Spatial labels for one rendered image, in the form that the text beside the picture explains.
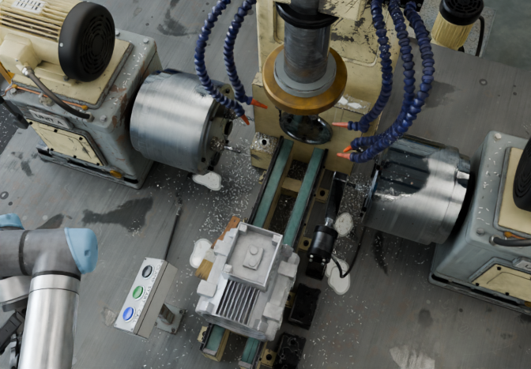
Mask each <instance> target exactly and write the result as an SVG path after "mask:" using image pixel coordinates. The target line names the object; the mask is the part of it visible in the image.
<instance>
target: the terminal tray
mask: <svg viewBox="0 0 531 369"><path fill-rule="evenodd" d="M242 226H245V229H242V228H241V227H242ZM275 236H277V238H278V239H277V240H275V239H274V237H275ZM282 242H283V235H281V234H278V233H276V232H271V231H268V230H265V229H263V228H259V227H256V226H254V225H251V224H246V223H243V222H241V221H240V222H239V226H238V228H237V230H236V233H235V236H234V238H233V240H232V244H231V246H230V248H229V251H228V254H227V257H226V259H225V261H224V264H223V266H222V269H221V274H222V277H223V278H224V280H227V279H229V280H230V281H231V280H233V281H237V283H239V282H240V283H241V284H242V283H244V284H245V285H247V284H248V286H249V287H250V286H252V288H256V289H257V290H259V289H260V291H261V292H264V293H266V292H267V291H269V286H270V281H271V280H272V276H273V275H274V270H276V265H277V260H279V255H281V249H282V248H283V243H282ZM226 266H229V267H230V269H229V270H226ZM260 277H262V278H263V281H260V280H259V279H260Z"/></svg>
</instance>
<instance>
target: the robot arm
mask: <svg viewBox="0 0 531 369"><path fill-rule="evenodd" d="M97 260H98V242H97V238H96V235H95V233H94V232H93V231H92V230H91V229H88V228H56V229H38V230H25V229H24V228H23V227H22V224H21V221H20V218H19V216H18V215H17V214H15V213H8V214H5V215H1V216H0V303H3V305H1V306H2V310H3V312H7V311H12V310H14V311H15V312H14V313H13V314H12V315H11V316H10V317H9V319H8V320H7V321H6V322H5V323H4V325H3V326H2V327H1V328H0V357H1V355H2V354H3V352H4V351H5V348H6V347H7V346H8V345H9V343H10V342H11V344H10V359H9V369H72V366H73V365H74V364H75V363H76V362H77V358H76V357H75V356H73V348H74V340H75V332H76V324H77V309H78V301H79V293H80V286H81V274H86V273H91V272H92V271H93V270H94V269H95V268H96V263H97Z"/></svg>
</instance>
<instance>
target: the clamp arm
mask: <svg viewBox="0 0 531 369"><path fill-rule="evenodd" d="M347 181H348V174H345V173H343V172H340V171H335V172H334V175H333V181H332V184H331V188H330V195H329V199H328V202H327V206H326V213H325V216H324V221H325V222H326V219H327V221H328V222H330V220H331V222H330V223H331V224H333V225H334V224H335V223H336V220H337V215H338V213H339V209H340V206H341V201H342V198H343V195H344V192H345V187H346V184H347Z"/></svg>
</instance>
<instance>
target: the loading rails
mask: <svg viewBox="0 0 531 369"><path fill-rule="evenodd" d="M293 151H294V141H291V140H288V139H284V136H280V138H279V141H278V142H277V147H276V148H275V151H273V157H272V159H271V161H270V164H269V167H268V169H267V171H265V170H262V173H261V175H260V177H259V180H258V183H260V184H261V188H260V191H259V192H258V196H257V198H256V201H255V203H254V206H253V207H252V208H251V209H252V211H251V213H250V217H249V219H248V218H246V217H244V218H243V223H246V224H251V225H254V226H256V227H259V228H263V229H265V230H268V228H269V224H270V222H271V220H272V217H273V214H274V211H275V208H276V206H277V203H278V200H279V197H280V195H281V194H285V195H288V196H290V197H294V198H296V202H295V204H294V207H293V210H292V214H291V216H290V219H289V221H288V225H287V227H286V230H285V233H284V237H283V242H282V243H283V244H288V245H289V246H290V247H292V248H293V249H294V250H293V253H296V254H297V253H298V250H300V251H302V252H305V253H306V252H307V249H308V247H310V245H311V240H312V239H310V238H307V237H305V236H303V234H304V232H305V229H306V226H307V222H308V220H309V216H310V214H311V210H312V207H313V204H314V201H319V202H321V203H324V204H325V203H326V200H327V198H328V195H329V192H330V190H327V189H325V188H321V187H319V186H320V183H321V181H322V177H323V174H324V171H325V169H326V161H327V156H328V152H329V150H328V149H325V150H324V149H319V148H315V147H314V150H313V153H312V155H311V159H310V161H309V164H308V166H307V170H306V173H305V176H304V178H303V181H299V180H297V179H292V178H289V177H287V176H288V172H289V169H290V167H291V165H292V161H293ZM295 297H296V293H294V292H289V294H288V298H287V301H286V304H285V306H286V307H289V308H292V304H293V302H294V299H295ZM230 332H232V333H236V332H233V331H231V330H229V329H225V328H224V327H221V326H219V325H216V324H212V323H210V322H209V324H208V326H207V327H206V326H202V327H201V331H200V333H199V335H198V339H197V340H198V341H199V342H201V345H200V348H199V349H198V350H199V351H200V352H201V353H202V354H203V355H204V356H205V357H207V358H210V359H212V360H215V361H218V362H220V360H221V357H222V355H223V352H224V349H225V346H226V344H227V341H228V338H229V335H230ZM236 334H238V335H240V336H243V337H247V338H248V339H247V343H246V346H245V349H244V351H243V354H242V357H241V360H240V361H239V366H240V368H241V369H259V368H260V365H261V364H262V365H265V366H267V367H271V368H273V364H274V361H275V359H276V355H277V352H275V351H273V350H270V349H268V348H266V346H267V344H268V340H267V342H264V341H259V340H257V339H255V338H253V337H248V336H245V335H242V334H240V333H236Z"/></svg>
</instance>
